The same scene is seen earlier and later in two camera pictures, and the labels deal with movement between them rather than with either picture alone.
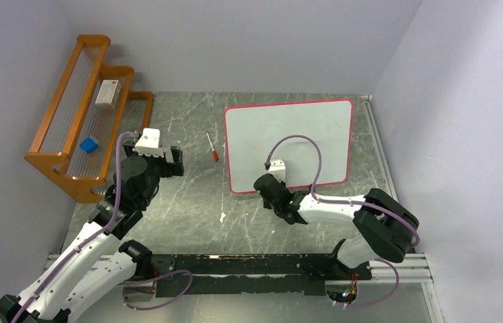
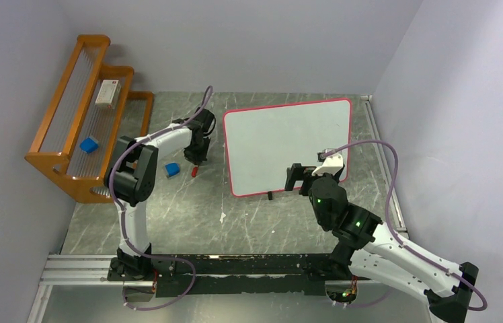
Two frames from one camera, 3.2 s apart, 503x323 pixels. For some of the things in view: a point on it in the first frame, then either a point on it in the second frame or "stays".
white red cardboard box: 108,93 stays
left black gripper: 175,167 -> 197,159
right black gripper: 266,204 -> 297,172
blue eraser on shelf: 88,145 stays
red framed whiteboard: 252,131 stays
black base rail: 242,274 stays
